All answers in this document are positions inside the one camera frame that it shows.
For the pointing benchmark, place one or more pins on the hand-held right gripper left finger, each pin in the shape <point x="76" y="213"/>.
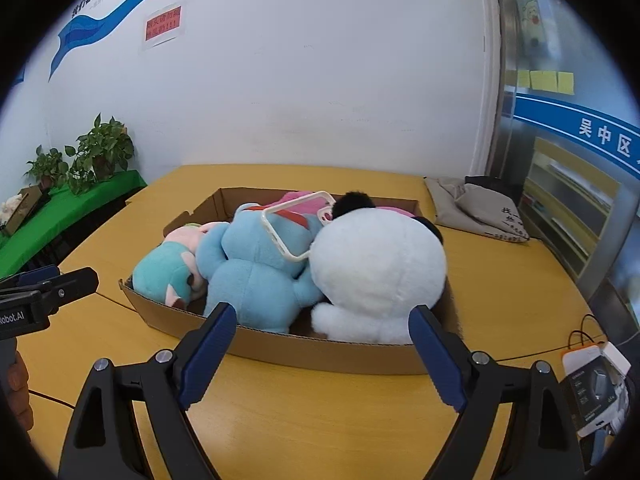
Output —
<point x="207" y="355"/>

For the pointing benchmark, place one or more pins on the small potted green plant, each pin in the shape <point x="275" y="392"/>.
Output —
<point x="50" y="165"/>

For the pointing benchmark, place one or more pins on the black white orange product box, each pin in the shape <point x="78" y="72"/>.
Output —
<point x="590" y="390"/>

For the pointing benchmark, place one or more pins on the green tablecloth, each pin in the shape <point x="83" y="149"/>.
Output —
<point x="65" y="215"/>

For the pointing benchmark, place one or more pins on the cartoon door sticker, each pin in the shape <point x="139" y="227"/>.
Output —
<point x="531" y="17"/>

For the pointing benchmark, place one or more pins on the pink white phone case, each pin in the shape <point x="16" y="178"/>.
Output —
<point x="276" y="234"/>

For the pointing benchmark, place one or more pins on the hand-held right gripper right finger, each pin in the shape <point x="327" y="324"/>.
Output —
<point x="437" y="360"/>

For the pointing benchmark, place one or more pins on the pink pig plush toy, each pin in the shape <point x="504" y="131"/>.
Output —
<point x="160" y="265"/>

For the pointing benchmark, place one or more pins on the pink bear plush toy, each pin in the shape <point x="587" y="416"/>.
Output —
<point x="295" y="198"/>

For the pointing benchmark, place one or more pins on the white panda plush toy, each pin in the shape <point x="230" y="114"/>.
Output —
<point x="380" y="270"/>

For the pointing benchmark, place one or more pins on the person's left hand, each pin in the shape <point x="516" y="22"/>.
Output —
<point x="20" y="390"/>

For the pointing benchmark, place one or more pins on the black bag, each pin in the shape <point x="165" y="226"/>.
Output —
<point x="487" y="182"/>

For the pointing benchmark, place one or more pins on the white fluffy object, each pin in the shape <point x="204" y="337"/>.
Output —
<point x="9" y="212"/>

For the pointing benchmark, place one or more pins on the wooden desktop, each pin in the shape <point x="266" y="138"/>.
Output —
<point x="325" y="425"/>

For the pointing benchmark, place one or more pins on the small cardboard box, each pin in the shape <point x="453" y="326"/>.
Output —
<point x="25" y="207"/>

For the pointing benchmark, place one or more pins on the beige canvas bag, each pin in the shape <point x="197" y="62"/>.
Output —
<point x="480" y="207"/>

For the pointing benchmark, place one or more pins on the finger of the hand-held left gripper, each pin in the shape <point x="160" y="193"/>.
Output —
<point x="75" y="285"/>
<point x="40" y="275"/>

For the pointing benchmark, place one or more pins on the red wall sign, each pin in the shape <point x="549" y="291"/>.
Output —
<point x="162" y="25"/>

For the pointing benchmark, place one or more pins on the blue plush toy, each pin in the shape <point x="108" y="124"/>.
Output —
<point x="255" y="270"/>

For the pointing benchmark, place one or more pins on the brown cardboard box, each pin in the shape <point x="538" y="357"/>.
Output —
<point x="325" y="357"/>

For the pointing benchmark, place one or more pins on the large potted green plant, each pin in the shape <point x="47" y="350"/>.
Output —
<point x="102" y="145"/>

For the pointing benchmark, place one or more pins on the yellow sticky note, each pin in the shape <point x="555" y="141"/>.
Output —
<point x="543" y="81"/>
<point x="523" y="79"/>
<point x="565" y="82"/>

